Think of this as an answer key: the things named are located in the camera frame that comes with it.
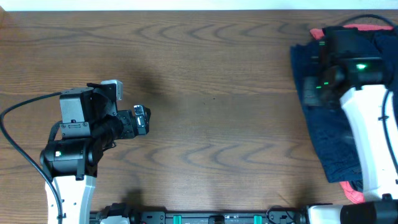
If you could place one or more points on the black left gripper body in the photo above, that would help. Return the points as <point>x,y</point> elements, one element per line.
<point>132,123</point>

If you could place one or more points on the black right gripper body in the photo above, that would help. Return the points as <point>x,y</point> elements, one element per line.
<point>315,93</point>

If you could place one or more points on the dark blue shorts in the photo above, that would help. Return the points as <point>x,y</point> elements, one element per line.
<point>329,130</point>

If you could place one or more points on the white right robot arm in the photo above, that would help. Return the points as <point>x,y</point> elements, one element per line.
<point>359,86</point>

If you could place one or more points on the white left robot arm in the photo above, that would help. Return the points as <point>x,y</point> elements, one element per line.
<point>71,163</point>

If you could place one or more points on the black garment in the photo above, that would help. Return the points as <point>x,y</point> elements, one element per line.
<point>328,31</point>

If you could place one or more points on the dark navy garment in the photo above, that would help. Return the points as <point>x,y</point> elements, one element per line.
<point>386,43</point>

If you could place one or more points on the pink red garment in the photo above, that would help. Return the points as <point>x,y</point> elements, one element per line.
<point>352,189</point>

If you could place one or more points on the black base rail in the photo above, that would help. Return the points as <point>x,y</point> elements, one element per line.
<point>123,213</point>

